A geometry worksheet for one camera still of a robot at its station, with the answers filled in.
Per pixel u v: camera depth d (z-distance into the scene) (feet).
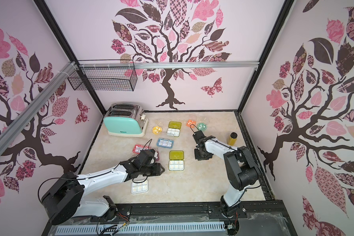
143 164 2.18
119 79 2.67
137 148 3.20
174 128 3.59
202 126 3.61
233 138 3.09
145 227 2.29
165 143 3.30
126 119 3.13
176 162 3.02
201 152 2.56
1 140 1.69
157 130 3.50
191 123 3.61
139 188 2.67
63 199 1.36
